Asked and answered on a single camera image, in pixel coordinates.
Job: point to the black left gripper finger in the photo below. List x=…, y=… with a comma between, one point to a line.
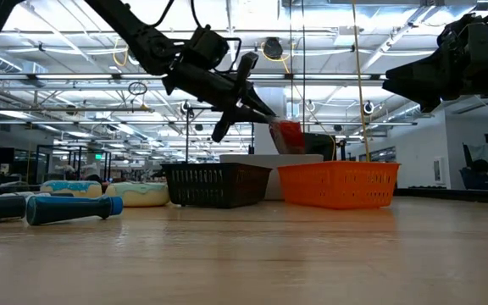
x=258, y=103
x=254, y=118

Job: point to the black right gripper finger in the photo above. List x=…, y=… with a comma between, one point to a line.
x=422, y=70
x=417, y=91

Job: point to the red snack package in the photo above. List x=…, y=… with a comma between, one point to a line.
x=290, y=135

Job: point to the teal frosted donut tape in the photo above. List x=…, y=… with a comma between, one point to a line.
x=138, y=194

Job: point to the blue frosted donut tape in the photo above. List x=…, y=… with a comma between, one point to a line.
x=71, y=188

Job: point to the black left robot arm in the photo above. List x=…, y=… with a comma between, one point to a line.
x=142, y=38

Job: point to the black monitor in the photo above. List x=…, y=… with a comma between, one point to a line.
x=320, y=146

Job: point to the black plastic basket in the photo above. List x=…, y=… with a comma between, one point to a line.
x=214, y=184

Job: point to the person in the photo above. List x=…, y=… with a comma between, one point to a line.
x=479, y=171

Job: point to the orange plastic basket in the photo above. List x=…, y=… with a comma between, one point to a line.
x=337, y=184

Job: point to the black marker with white end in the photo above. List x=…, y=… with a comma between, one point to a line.
x=2, y=208

